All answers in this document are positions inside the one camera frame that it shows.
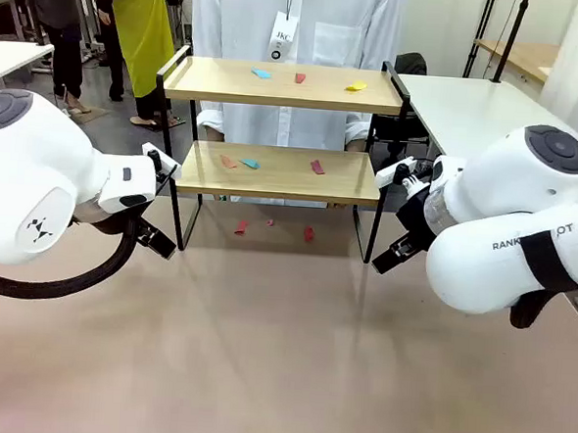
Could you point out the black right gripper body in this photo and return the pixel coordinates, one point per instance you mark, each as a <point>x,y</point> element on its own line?
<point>416,219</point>

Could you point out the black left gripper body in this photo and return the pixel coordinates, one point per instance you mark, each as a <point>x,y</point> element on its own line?
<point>143,229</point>

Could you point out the red paper scrap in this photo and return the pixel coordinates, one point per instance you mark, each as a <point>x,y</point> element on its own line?
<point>300,78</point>
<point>309,234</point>
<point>241,227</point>

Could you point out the orange-red paper scrap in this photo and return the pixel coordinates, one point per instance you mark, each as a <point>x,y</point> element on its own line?
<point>228,162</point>

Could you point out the dark pink paper scrap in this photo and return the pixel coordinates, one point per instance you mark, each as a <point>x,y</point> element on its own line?
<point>317,167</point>

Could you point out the light blue paper scrap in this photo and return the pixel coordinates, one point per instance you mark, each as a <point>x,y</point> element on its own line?
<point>261,73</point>
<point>250,163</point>

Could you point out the yellow paper scrap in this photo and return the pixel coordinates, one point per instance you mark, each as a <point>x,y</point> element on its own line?
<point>356,86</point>

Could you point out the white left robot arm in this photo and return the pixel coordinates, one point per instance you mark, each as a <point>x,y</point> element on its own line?
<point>26,185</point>

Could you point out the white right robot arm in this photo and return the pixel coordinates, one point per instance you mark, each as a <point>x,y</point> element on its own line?
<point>516,191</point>

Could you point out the person's left hand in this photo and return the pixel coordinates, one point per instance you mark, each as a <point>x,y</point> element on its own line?
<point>354,145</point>

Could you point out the person's right hand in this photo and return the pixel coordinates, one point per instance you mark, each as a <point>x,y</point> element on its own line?
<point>215,134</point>

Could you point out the white side table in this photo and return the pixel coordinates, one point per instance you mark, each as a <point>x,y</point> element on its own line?
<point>472,110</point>

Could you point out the black office chair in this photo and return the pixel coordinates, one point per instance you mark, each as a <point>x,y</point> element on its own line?
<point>411,64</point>

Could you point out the wooden background desk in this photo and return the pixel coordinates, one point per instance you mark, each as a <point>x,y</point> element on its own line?
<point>529,57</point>

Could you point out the person in yellow apron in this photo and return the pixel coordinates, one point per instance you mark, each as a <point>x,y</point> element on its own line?
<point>143,31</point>

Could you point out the black tripod legs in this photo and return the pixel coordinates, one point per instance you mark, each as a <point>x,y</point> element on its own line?
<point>481,27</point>

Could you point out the black stand pole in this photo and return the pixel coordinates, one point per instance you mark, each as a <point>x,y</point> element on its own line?
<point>510,38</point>

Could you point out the person in white coat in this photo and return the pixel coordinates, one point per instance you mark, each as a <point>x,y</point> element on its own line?
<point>340,13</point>

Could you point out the white name badge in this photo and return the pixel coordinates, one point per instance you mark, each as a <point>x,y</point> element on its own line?
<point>282,37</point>

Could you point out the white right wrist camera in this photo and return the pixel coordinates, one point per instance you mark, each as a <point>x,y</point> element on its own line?
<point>394,173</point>

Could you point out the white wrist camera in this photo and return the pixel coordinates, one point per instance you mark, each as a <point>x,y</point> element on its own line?
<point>158,152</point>
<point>394,173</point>

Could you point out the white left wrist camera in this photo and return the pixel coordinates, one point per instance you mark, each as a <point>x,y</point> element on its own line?
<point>158,152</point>

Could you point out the two-tier wooden shelf black frame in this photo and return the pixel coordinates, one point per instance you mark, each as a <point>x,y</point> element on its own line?
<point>277,95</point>

